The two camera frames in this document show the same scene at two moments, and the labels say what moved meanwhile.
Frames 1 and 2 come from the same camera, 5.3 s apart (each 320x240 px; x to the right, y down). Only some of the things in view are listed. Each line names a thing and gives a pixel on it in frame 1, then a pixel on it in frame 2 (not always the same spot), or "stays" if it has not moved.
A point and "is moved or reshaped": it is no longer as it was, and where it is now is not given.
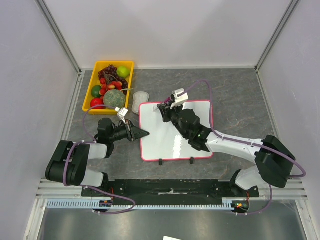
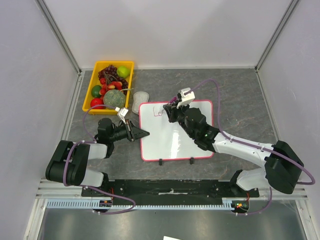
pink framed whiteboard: x=165 y=141 stays
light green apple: x=123 y=71 stays
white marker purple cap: x=167 y=100 is moved or reshaped
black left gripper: x=133 y=132 stays
